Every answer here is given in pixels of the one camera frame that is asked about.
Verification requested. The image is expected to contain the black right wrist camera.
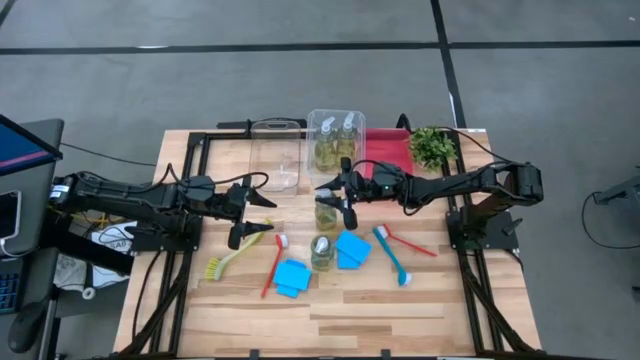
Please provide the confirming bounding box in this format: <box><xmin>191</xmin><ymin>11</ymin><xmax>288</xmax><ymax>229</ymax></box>
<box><xmin>373</xmin><ymin>160</ymin><xmax>405</xmax><ymax>185</ymax></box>

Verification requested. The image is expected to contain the black computer mouse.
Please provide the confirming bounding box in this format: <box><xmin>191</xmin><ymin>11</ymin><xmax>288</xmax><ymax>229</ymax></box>
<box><xmin>7</xmin><ymin>297</ymin><xmax>50</xmax><ymax>355</ymax></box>

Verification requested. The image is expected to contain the black bracket bar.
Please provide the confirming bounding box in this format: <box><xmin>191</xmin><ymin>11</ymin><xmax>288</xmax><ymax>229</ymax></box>
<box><xmin>216</xmin><ymin>117</ymin><xmax>308</xmax><ymax>133</ymax></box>

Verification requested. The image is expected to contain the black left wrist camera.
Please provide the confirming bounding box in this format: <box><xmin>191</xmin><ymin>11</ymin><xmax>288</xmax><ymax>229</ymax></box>
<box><xmin>185</xmin><ymin>174</ymin><xmax>217</xmax><ymax>201</ymax></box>

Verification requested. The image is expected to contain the red dish brush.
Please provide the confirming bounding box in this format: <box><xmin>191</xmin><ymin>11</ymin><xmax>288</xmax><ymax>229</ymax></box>
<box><xmin>259</xmin><ymin>233</ymin><xmax>290</xmax><ymax>300</ymax></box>
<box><xmin>375</xmin><ymin>223</ymin><xmax>439</xmax><ymax>258</ymax></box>

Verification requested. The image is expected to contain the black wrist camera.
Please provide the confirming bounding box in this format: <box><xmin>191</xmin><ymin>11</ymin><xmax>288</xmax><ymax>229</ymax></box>
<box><xmin>373</xmin><ymin>160</ymin><xmax>405</xmax><ymax>185</ymax></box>
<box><xmin>185</xmin><ymin>174</ymin><xmax>217</xmax><ymax>201</ymax></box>

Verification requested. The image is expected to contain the small green potted plant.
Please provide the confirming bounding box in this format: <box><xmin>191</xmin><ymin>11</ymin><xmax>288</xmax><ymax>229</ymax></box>
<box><xmin>408</xmin><ymin>125</ymin><xmax>459</xmax><ymax>174</ymax></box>

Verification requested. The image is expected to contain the black stand leg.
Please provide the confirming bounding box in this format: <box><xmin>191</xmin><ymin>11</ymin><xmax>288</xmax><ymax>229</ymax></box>
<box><xmin>593</xmin><ymin>167</ymin><xmax>640</xmax><ymax>207</ymax></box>

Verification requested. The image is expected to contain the smartphone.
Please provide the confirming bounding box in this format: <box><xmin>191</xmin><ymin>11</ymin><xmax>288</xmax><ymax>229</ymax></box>
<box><xmin>0</xmin><ymin>189</ymin><xmax>23</xmax><ymax>241</ymax></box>

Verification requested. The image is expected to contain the yellow cable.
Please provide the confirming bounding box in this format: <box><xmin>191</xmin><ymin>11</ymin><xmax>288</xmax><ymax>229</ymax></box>
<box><xmin>79</xmin><ymin>212</ymin><xmax>132</xmax><ymax>230</ymax></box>

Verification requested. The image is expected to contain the yellow-green dish brush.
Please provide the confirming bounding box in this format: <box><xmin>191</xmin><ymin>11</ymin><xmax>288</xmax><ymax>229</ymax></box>
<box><xmin>203</xmin><ymin>218</ymin><xmax>275</xmax><ymax>281</ymax></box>

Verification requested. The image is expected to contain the tall clear plastic bin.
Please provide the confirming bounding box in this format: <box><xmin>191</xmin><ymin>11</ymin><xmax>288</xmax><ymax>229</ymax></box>
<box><xmin>306</xmin><ymin>108</ymin><xmax>367</xmax><ymax>177</ymax></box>

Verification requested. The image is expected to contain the black floor cable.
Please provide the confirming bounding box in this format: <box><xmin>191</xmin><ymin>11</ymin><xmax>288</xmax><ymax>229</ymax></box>
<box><xmin>59</xmin><ymin>142</ymin><xmax>157</xmax><ymax>168</ymax></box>
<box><xmin>581</xmin><ymin>191</ymin><xmax>640</xmax><ymax>251</ymax></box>

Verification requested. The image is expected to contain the blue dish brush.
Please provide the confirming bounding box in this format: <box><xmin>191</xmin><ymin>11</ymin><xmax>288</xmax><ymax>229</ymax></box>
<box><xmin>371</xmin><ymin>225</ymin><xmax>414</xmax><ymax>288</ymax></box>

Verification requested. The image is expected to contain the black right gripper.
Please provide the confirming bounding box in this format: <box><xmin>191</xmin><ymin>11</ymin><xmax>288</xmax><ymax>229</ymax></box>
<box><xmin>314</xmin><ymin>156</ymin><xmax>376</xmax><ymax>231</ymax></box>

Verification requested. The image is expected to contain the shallow clear plastic bin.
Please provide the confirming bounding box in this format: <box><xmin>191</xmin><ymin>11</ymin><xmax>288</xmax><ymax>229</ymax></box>
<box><xmin>248</xmin><ymin>119</ymin><xmax>302</xmax><ymax>196</ymax></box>

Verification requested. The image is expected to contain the dark grey desk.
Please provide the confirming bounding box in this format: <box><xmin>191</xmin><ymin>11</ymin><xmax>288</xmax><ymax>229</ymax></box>
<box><xmin>0</xmin><ymin>118</ymin><xmax>65</xmax><ymax>256</ymax></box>

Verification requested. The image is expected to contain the clear soap pump bottle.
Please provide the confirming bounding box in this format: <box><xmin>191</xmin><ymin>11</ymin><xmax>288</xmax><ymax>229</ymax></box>
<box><xmin>314</xmin><ymin>115</ymin><xmax>337</xmax><ymax>174</ymax></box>
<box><xmin>313</xmin><ymin>187</ymin><xmax>339</xmax><ymax>232</ymax></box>
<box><xmin>309</xmin><ymin>234</ymin><xmax>336</xmax><ymax>273</ymax></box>
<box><xmin>337</xmin><ymin>112</ymin><xmax>359</xmax><ymax>169</ymax></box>

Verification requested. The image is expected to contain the black aluminium table frame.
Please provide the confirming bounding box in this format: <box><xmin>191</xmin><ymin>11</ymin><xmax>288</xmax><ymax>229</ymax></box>
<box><xmin>113</xmin><ymin>127</ymin><xmax>544</xmax><ymax>360</ymax></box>

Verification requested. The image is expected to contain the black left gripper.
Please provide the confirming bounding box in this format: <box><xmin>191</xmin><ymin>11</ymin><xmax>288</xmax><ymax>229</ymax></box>
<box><xmin>208</xmin><ymin>174</ymin><xmax>279</xmax><ymax>251</ymax></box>

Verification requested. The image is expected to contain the computer monitor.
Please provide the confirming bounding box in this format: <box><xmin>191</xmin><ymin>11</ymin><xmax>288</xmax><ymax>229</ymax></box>
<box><xmin>0</xmin><ymin>113</ymin><xmax>65</xmax><ymax>177</ymax></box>

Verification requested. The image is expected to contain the red plastic bin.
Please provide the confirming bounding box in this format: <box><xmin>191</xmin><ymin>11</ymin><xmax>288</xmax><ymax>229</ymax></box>
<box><xmin>362</xmin><ymin>127</ymin><xmax>416</xmax><ymax>176</ymax></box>

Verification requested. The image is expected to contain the white crumpled bag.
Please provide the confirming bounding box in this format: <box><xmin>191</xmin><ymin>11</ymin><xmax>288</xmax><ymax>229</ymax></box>
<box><xmin>52</xmin><ymin>222</ymin><xmax>139</xmax><ymax>291</ymax></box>

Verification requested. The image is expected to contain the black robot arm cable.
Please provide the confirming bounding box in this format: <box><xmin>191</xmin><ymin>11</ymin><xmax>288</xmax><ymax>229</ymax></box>
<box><xmin>434</xmin><ymin>124</ymin><xmax>521</xmax><ymax>169</ymax></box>

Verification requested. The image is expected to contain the computer keyboard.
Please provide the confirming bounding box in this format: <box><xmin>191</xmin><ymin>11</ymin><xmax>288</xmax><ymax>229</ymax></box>
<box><xmin>0</xmin><ymin>257</ymin><xmax>25</xmax><ymax>316</ymax></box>

